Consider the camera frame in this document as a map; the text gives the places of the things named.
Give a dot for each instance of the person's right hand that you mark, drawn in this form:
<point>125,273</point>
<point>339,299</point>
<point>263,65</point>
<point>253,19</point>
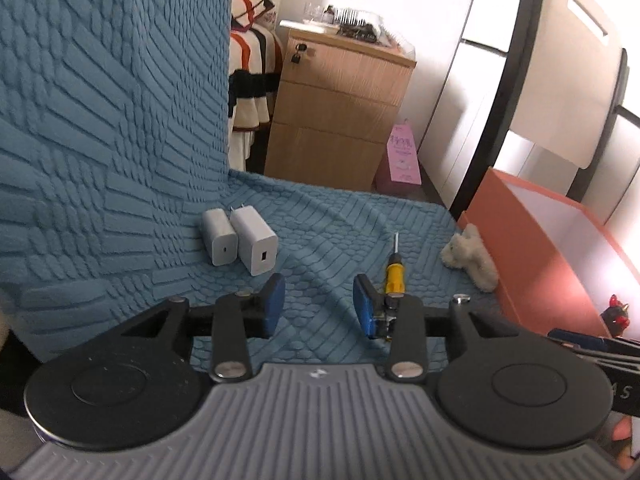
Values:
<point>622,440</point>

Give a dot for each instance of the striped white orange blanket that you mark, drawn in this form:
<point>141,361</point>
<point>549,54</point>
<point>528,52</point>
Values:
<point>252,65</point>

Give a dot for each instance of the orange storage box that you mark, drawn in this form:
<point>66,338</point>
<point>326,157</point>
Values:
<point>555,260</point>

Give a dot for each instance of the white plush toy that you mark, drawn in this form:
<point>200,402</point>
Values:
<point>470,255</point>

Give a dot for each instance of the black framed beige chair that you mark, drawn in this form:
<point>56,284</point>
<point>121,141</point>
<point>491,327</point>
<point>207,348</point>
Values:
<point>560,70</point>

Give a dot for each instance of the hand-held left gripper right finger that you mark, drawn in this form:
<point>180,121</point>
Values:
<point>364,310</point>

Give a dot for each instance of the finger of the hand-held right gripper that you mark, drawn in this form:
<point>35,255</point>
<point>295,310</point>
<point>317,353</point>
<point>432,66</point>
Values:
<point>575,337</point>

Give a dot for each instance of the black cabinet keys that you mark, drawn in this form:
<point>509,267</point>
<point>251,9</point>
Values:
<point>298,53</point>

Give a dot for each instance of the wooden drawer cabinet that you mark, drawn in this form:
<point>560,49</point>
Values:
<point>335,110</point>

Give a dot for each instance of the blue textured blanket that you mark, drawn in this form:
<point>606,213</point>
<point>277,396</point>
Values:
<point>100,135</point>

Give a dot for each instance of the clear drinking glass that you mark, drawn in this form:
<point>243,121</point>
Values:
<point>314,11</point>

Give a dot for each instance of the white flat tray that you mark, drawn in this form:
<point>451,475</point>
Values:
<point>306,25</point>

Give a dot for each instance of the white wall charger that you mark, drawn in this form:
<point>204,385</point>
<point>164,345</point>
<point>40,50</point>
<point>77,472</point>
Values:
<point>254,242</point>
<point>219,238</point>

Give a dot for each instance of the black red-horned figurine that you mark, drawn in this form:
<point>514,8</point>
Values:
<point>617,314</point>

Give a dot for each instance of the pink paper bag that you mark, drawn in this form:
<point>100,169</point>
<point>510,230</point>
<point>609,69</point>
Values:
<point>401,160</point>

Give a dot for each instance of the clear plastic bag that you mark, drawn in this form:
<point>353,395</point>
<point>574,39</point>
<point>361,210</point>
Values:
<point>392,35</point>

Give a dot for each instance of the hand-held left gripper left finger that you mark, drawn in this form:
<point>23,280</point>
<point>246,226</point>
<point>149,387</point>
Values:
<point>273,305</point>

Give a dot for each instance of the white wardrobe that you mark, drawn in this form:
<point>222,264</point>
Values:
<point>465,85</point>

